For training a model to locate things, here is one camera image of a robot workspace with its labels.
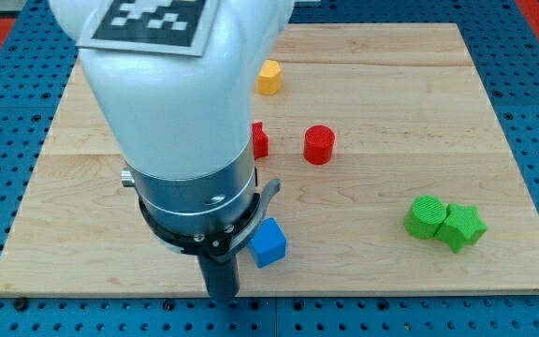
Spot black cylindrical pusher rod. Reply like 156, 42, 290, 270
198, 256, 240, 300

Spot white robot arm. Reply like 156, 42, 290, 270
50, 0, 294, 300

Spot red cylinder block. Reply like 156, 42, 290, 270
303, 125, 336, 165

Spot green cylinder block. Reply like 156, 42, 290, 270
403, 195, 446, 240

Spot light wooden board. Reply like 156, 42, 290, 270
0, 23, 539, 298

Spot black white fiducial marker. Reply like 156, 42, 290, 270
77, 0, 219, 57

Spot silver black tool clamp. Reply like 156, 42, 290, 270
121, 144, 281, 263

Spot red star block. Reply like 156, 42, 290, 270
252, 122, 270, 159

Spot blue cube block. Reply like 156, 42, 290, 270
248, 217, 287, 269

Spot green star block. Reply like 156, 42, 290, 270
434, 203, 488, 253

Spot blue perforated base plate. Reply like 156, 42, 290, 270
0, 0, 539, 336

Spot yellow hexagon block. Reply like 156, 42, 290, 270
255, 59, 283, 95

